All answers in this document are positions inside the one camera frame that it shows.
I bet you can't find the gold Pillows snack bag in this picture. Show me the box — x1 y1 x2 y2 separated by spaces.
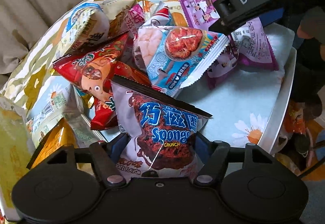
26 118 78 170

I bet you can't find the red cartoon snack bag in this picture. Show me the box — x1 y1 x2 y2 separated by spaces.
53 33 151 130

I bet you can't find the light blue illustrated snack bag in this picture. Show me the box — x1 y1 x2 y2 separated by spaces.
27 76 105 148

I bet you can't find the white round tray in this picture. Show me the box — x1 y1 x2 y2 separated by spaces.
258 47 297 155

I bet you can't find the green storage box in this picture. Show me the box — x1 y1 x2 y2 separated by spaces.
1 95 34 222

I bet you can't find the blue shrimp cracker bag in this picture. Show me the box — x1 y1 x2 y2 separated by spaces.
134 26 229 97

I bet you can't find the purple snack bag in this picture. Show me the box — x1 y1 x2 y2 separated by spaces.
179 0 279 89

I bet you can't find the Sponge Crunch chocolate snack bag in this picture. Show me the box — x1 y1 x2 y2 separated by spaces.
111 75 212 181

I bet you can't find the white blue puffed snack bag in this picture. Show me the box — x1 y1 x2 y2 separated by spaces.
54 2 110 59

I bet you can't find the light blue daisy cloth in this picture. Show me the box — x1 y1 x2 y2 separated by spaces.
178 23 295 147

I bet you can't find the pink snack bag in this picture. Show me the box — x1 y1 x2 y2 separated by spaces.
122 3 145 39

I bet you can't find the white orange snack bag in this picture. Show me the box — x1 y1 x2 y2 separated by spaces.
141 0 188 27

